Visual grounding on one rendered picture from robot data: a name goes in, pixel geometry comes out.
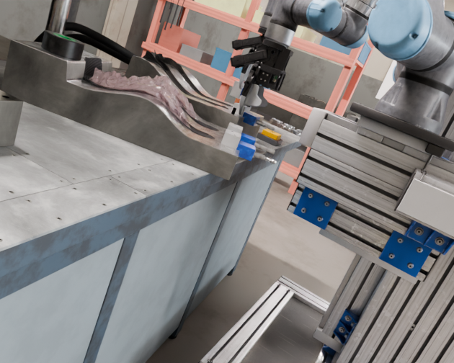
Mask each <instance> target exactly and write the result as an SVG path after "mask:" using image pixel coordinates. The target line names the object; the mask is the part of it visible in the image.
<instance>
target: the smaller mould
mask: <svg viewBox="0 0 454 363"><path fill-rule="evenodd" d="M23 103H24V102H23V101H22V100H20V99H18V98H16V97H13V96H12V95H10V94H7V93H6V92H4V91H2V90H0V147H1V146H9V145H14V142H15V139H16V135H17V129H18V126H19V120H20V116H21V113H22V107H23Z"/></svg>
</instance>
